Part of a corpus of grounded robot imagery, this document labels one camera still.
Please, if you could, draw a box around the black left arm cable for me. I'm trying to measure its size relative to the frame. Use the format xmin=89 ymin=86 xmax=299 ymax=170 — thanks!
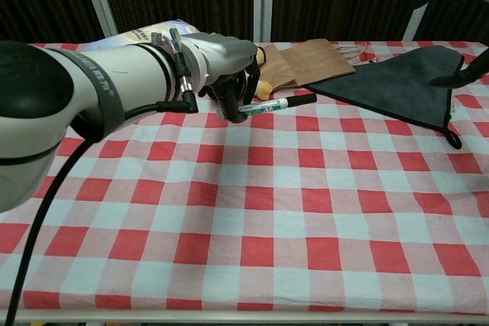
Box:
xmin=3 ymin=76 xmax=200 ymax=326

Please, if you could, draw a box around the black marker cap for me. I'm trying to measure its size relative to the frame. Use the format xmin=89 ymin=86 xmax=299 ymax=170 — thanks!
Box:
xmin=285 ymin=93 xmax=318 ymax=108

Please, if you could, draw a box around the dark grey cloth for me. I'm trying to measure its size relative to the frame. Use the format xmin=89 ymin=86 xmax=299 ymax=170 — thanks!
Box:
xmin=305 ymin=45 xmax=465 ymax=150

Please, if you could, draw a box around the brown paper bag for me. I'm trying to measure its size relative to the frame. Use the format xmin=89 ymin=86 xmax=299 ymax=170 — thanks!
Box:
xmin=257 ymin=38 xmax=370 ymax=90

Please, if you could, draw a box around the black haired plush doll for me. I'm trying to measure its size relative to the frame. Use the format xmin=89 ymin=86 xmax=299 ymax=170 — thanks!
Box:
xmin=254 ymin=47 xmax=274 ymax=100

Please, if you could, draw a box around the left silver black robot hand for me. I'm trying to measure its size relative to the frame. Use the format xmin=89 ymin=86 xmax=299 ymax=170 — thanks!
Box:
xmin=179 ymin=33 xmax=261 ymax=124

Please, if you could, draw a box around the white blue tissue pack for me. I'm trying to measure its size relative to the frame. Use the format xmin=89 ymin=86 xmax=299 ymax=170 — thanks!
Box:
xmin=89 ymin=19 xmax=202 ymax=50

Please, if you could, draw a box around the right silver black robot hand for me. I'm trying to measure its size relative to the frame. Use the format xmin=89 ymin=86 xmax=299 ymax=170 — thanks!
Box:
xmin=410 ymin=0 xmax=489 ymax=89

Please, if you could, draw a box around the white green marker pen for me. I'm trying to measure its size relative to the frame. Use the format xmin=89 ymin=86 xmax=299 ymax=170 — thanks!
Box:
xmin=238 ymin=98 xmax=290 ymax=116

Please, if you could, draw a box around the red white checkered tablecloth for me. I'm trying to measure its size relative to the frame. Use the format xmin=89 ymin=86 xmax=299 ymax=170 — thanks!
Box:
xmin=0 ymin=40 xmax=489 ymax=314

